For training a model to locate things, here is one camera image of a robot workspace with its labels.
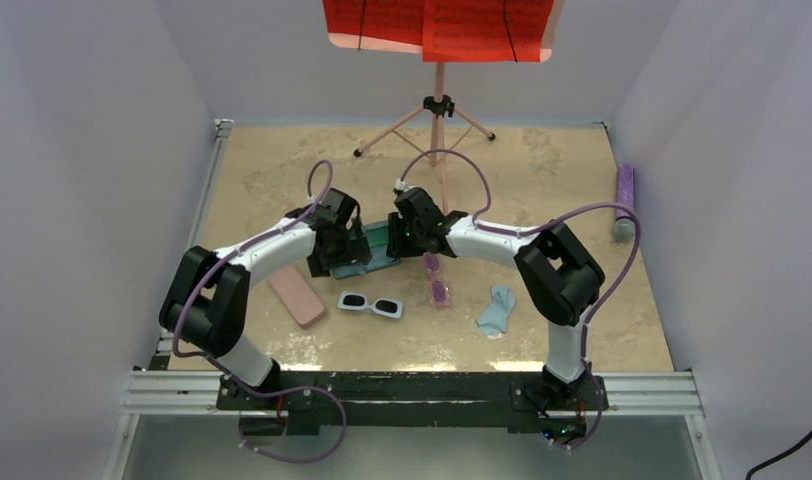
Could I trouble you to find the black base frame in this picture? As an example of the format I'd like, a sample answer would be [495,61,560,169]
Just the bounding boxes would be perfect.
[216,371,609,444]

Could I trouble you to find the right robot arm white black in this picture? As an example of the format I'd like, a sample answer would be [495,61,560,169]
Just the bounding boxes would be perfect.
[388,187,605,407]

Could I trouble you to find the white frame sunglasses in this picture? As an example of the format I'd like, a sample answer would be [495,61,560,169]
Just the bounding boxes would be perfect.
[337,291,404,319]

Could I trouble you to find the aluminium rail left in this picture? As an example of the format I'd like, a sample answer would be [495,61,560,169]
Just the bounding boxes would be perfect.
[102,119,235,479]

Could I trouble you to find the grey glasses case green lining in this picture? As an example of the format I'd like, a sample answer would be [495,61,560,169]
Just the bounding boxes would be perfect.
[332,220,401,280]

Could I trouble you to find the black cable bottom right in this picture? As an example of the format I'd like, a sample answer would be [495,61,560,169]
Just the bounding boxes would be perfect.
[745,415,812,480]

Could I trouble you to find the pink glasses case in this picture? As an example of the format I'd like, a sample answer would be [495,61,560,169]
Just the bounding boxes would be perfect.
[266,265,326,329]

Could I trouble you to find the pink music stand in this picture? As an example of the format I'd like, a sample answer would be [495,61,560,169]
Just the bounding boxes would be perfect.
[353,62,496,213]

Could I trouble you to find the purple cable loop bottom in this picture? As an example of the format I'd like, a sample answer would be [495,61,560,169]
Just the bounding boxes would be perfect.
[238,385,348,465]

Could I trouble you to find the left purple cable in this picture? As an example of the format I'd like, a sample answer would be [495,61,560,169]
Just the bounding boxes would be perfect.
[172,159,334,362]

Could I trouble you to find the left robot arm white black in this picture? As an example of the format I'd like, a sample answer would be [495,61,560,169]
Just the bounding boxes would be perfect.
[158,189,371,409]

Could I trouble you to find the pink purple sunglasses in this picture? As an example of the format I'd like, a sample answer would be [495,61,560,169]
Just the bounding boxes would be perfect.
[422,253,450,309]

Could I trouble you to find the blue cloth crumpled right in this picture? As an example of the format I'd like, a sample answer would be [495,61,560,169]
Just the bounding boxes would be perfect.
[476,286,516,336]

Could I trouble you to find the purple microphone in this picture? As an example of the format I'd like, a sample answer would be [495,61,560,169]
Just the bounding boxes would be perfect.
[612,164,636,243]

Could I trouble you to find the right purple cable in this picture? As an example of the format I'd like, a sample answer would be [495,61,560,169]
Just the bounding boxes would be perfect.
[393,148,642,452]

